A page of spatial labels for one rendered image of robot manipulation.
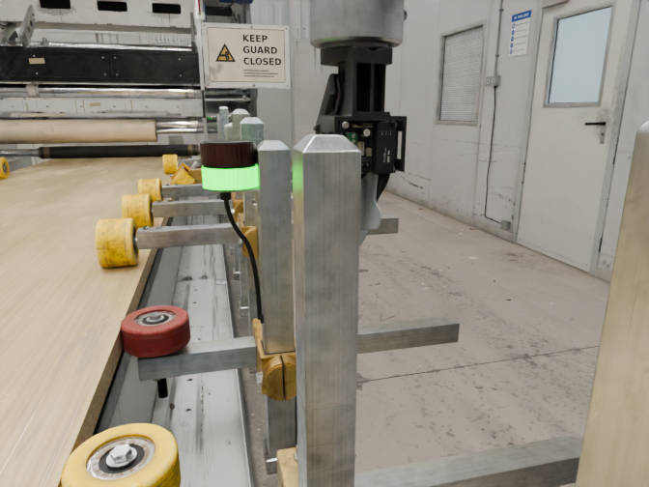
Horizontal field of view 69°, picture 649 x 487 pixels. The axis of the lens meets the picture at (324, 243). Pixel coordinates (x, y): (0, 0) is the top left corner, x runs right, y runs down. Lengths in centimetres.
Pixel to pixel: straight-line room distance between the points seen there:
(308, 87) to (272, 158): 895
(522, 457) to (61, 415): 42
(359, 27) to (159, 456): 39
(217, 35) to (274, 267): 235
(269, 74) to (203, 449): 227
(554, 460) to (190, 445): 57
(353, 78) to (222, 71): 238
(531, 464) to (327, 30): 44
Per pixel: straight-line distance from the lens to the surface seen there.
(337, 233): 28
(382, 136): 46
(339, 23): 46
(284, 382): 59
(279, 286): 55
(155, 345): 60
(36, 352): 61
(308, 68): 949
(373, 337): 66
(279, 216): 53
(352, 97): 45
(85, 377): 54
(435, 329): 70
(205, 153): 52
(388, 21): 47
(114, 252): 83
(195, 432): 90
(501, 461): 51
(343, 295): 30
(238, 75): 281
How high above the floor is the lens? 115
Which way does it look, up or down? 16 degrees down
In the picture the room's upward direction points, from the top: straight up
